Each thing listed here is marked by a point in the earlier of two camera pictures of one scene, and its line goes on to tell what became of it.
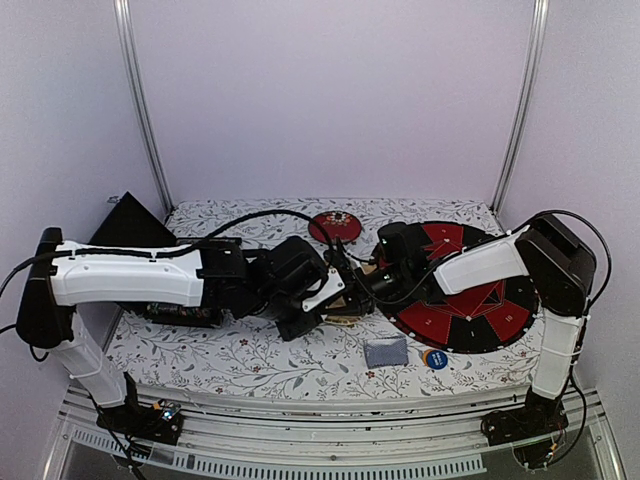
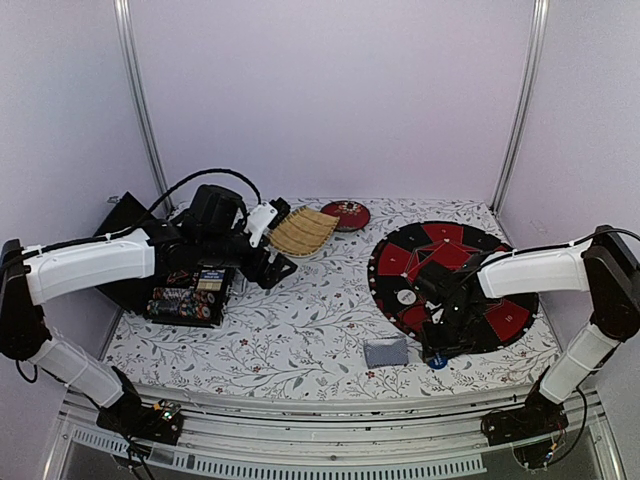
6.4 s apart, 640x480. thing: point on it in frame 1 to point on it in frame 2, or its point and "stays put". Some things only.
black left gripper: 292,331 to 272,277
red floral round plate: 344,225 to 352,215
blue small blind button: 437,359 stays put
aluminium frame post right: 537,46 stays put
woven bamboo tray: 340,302 to 304,232
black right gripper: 364,286 to 432,343
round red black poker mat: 472,320 stays put
